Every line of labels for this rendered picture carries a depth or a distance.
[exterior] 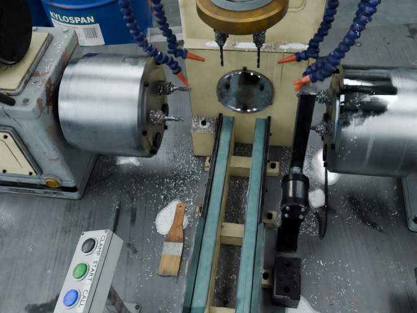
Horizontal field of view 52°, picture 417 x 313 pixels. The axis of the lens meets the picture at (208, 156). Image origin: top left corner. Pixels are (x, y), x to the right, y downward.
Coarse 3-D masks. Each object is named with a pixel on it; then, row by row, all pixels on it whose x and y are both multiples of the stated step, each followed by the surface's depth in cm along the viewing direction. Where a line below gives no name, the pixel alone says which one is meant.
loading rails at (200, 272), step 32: (224, 128) 117; (256, 128) 116; (224, 160) 110; (256, 160) 109; (224, 192) 108; (256, 192) 104; (224, 224) 107; (256, 224) 98; (192, 256) 93; (256, 256) 93; (192, 288) 90; (256, 288) 88
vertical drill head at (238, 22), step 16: (208, 0) 81; (224, 0) 78; (240, 0) 77; (256, 0) 77; (272, 0) 80; (288, 0) 80; (208, 16) 79; (224, 16) 78; (240, 16) 77; (256, 16) 77; (272, 16) 78; (224, 32) 80; (240, 32) 79; (256, 32) 80
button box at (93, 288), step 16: (80, 240) 84; (96, 240) 81; (112, 240) 82; (80, 256) 81; (96, 256) 79; (112, 256) 82; (96, 272) 77; (112, 272) 81; (64, 288) 78; (80, 288) 76; (96, 288) 76; (64, 304) 75; (80, 304) 74; (96, 304) 76
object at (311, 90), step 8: (304, 88) 77; (312, 88) 77; (304, 96) 77; (312, 96) 77; (304, 104) 79; (312, 104) 78; (296, 112) 83; (304, 112) 80; (312, 112) 80; (296, 120) 83; (304, 120) 82; (296, 128) 84; (304, 128) 84; (296, 136) 86; (304, 136) 86; (296, 144) 88; (304, 144) 88; (296, 152) 90; (304, 152) 90; (296, 160) 92; (304, 160) 92; (296, 168) 94
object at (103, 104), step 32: (96, 64) 98; (128, 64) 98; (160, 64) 105; (64, 96) 97; (96, 96) 95; (128, 96) 94; (160, 96) 108; (64, 128) 100; (96, 128) 97; (128, 128) 96; (160, 128) 111
